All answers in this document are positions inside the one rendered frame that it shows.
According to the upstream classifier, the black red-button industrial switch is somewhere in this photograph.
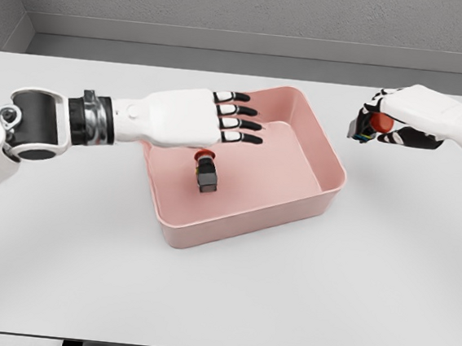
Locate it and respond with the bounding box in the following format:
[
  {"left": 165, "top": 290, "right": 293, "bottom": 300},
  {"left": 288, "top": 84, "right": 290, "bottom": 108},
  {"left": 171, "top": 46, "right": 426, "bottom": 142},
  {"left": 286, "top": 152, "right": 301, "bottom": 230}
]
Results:
[
  {"left": 191, "top": 147, "right": 221, "bottom": 195},
  {"left": 345, "top": 106, "right": 396, "bottom": 147}
]

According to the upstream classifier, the pink rectangular plastic basket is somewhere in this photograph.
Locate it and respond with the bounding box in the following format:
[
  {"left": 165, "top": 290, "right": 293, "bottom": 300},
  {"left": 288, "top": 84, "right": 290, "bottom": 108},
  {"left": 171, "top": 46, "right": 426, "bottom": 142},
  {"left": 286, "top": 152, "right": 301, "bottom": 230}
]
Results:
[{"left": 132, "top": 73, "right": 355, "bottom": 265}]

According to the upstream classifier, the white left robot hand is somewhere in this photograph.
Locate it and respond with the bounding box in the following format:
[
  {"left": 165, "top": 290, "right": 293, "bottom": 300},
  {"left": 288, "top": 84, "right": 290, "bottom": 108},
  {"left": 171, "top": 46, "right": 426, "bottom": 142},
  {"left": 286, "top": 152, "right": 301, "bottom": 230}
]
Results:
[{"left": 140, "top": 81, "right": 269, "bottom": 158}]

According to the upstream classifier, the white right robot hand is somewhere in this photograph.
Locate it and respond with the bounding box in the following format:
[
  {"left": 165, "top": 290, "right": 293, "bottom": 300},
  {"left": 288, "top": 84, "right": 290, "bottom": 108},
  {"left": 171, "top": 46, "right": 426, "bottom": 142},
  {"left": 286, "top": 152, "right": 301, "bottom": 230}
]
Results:
[{"left": 355, "top": 78, "right": 457, "bottom": 152}]

